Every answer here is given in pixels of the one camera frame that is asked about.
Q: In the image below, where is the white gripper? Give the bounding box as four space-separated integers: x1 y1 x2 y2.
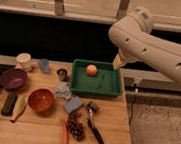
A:
112 48 137 70

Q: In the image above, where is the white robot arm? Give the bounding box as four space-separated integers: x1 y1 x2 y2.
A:
108 7 181 85

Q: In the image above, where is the red bowl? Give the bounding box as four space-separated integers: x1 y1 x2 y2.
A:
27 88 54 113

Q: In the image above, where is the purple bowl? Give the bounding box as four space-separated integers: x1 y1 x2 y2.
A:
0 68 27 90

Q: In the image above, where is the orange ball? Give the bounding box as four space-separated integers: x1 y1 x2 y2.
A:
85 64 97 77

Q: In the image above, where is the green plastic tray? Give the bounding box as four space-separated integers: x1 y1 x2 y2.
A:
70 59 122 98

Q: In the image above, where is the small metal can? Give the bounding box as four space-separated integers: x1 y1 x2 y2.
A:
57 68 68 82

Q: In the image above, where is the crumpled grey cloth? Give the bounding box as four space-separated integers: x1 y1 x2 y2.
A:
55 82 72 100

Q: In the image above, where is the blue translucent cup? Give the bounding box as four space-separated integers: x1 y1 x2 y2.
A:
38 59 50 73

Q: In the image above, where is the dark grape bunch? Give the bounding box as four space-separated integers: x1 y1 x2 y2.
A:
67 112 85 142

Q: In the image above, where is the white cup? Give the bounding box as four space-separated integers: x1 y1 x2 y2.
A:
16 52 32 72

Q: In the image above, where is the yellow banana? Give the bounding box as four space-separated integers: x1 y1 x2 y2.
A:
11 95 28 122

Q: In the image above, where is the black handled utensil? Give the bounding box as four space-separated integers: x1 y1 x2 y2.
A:
87 109 105 144

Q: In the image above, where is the orange handled tool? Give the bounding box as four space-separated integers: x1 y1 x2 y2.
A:
61 120 69 144

